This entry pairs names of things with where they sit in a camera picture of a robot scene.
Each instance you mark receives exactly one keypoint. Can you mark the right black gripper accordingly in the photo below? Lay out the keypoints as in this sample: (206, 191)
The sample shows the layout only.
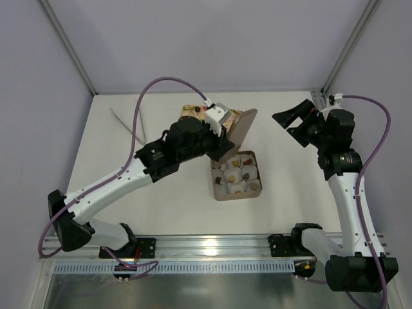
(304, 124)

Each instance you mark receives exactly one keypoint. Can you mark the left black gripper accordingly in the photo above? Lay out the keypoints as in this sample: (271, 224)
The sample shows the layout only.
(222, 145)

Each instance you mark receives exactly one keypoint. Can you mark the dark chocolate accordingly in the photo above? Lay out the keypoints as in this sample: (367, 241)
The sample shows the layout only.
(218, 180)

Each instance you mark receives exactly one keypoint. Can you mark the tan square tin lid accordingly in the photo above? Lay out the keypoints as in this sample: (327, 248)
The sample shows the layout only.
(240, 127)

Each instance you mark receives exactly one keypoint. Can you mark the metal tweezers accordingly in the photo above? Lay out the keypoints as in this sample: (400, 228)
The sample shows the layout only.
(125, 117)

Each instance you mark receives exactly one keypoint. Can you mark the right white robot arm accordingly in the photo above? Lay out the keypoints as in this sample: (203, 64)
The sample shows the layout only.
(360, 264)

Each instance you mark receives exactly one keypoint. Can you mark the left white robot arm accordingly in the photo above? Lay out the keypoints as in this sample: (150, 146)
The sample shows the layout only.
(72, 214)

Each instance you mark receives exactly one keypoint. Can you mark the floral pattern tray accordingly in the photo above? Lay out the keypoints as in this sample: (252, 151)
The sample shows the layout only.
(199, 113)

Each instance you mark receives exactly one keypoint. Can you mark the tan square tin box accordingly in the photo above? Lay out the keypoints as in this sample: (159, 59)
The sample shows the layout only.
(237, 178)

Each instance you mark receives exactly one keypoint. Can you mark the aluminium rail frame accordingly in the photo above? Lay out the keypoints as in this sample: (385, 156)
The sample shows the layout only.
(210, 246)

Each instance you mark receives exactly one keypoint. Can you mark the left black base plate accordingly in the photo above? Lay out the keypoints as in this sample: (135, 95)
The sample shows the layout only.
(143, 248)

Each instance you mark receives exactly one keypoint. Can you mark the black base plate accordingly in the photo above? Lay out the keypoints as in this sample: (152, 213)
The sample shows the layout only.
(143, 248)
(286, 246)

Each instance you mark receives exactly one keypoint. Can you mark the slotted grey cable duct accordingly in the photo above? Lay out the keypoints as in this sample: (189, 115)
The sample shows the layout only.
(179, 267)

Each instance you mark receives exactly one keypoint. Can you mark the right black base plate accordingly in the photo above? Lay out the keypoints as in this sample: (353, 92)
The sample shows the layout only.
(286, 246)

